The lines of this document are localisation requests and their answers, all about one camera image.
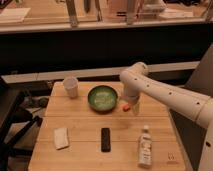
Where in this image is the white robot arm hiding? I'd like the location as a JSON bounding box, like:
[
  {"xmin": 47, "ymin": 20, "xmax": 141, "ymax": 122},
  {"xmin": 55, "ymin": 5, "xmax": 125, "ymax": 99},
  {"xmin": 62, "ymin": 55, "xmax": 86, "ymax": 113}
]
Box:
[{"xmin": 119, "ymin": 62, "xmax": 213, "ymax": 171}]

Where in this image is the orange carrot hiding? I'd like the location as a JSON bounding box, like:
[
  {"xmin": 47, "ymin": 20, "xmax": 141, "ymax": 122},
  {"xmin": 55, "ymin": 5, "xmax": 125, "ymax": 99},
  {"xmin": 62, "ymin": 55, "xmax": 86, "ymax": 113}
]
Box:
[{"xmin": 122, "ymin": 104, "xmax": 131, "ymax": 112}]

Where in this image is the green bowl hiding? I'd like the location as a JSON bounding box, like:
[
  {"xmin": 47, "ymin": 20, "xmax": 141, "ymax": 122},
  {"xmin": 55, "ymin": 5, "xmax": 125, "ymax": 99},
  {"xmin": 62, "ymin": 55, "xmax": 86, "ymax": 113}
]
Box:
[{"xmin": 87, "ymin": 85, "xmax": 118, "ymax": 112}]

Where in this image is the white plastic bottle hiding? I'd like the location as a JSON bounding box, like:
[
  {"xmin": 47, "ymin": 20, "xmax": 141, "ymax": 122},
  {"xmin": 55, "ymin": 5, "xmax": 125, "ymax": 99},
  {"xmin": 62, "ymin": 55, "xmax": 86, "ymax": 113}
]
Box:
[{"xmin": 138, "ymin": 125, "xmax": 152, "ymax": 168}]

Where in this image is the black remote control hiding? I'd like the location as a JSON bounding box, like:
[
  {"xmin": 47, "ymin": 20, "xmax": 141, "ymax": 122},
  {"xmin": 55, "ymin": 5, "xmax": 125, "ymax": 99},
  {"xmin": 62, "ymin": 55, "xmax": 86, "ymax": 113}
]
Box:
[{"xmin": 101, "ymin": 128, "xmax": 111, "ymax": 152}]

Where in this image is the white paper cup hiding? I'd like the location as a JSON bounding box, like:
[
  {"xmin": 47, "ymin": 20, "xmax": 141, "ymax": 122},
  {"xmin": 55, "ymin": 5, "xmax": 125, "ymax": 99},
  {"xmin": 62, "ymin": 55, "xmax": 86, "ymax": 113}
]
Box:
[{"xmin": 63, "ymin": 77, "xmax": 78, "ymax": 98}]

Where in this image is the black chair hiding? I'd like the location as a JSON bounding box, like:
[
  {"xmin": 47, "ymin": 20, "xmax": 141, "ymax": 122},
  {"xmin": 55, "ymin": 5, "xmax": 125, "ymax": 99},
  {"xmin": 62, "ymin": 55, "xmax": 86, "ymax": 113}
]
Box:
[{"xmin": 0, "ymin": 76, "xmax": 43, "ymax": 171}]

